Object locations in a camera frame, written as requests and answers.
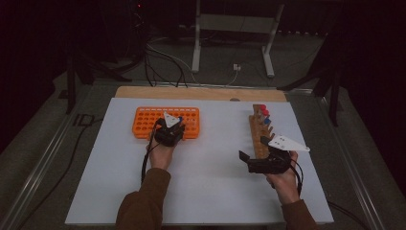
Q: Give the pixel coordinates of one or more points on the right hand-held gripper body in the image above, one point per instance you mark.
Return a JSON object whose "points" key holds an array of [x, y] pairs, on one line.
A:
{"points": [[268, 165]]}

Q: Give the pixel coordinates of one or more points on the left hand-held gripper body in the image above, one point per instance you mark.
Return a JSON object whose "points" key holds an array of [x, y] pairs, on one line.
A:
{"points": [[169, 135]]}

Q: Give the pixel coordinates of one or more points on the blue-capped test tube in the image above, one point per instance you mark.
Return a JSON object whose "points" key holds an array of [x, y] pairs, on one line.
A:
{"points": [[267, 121], [180, 119]]}

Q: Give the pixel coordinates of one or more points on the wooden test tube rack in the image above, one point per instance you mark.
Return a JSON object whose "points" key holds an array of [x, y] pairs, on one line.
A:
{"points": [[257, 131]]}

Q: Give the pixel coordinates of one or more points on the orange plastic test tube rack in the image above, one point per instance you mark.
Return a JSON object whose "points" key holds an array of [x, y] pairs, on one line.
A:
{"points": [[145, 123]]}

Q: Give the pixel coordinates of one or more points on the red-capped test tube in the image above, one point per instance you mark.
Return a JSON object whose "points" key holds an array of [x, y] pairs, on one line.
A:
{"points": [[265, 112], [263, 107]]}

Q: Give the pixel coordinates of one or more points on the person's left hand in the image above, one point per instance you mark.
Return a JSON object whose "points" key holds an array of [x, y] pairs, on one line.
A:
{"points": [[161, 158]]}

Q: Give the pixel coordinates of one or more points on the person's right hand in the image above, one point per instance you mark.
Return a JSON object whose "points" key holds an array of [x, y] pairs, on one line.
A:
{"points": [[285, 185]]}

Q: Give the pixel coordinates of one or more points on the white table board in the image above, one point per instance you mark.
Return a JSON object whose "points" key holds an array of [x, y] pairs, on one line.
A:
{"points": [[210, 185]]}

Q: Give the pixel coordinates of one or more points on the white power plug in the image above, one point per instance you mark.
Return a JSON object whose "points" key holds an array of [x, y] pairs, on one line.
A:
{"points": [[236, 67]]}

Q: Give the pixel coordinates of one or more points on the black tripod stand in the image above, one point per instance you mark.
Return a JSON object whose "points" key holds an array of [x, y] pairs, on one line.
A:
{"points": [[72, 83], [333, 96]]}

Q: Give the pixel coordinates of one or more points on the dark equipment rack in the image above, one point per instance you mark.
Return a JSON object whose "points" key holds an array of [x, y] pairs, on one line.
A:
{"points": [[139, 28]]}

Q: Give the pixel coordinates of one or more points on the grey metal stand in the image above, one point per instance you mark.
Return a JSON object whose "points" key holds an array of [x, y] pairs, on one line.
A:
{"points": [[236, 23]]}

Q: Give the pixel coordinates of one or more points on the aluminium frame rail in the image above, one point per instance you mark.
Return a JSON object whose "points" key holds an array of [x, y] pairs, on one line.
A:
{"points": [[354, 169], [41, 166]]}

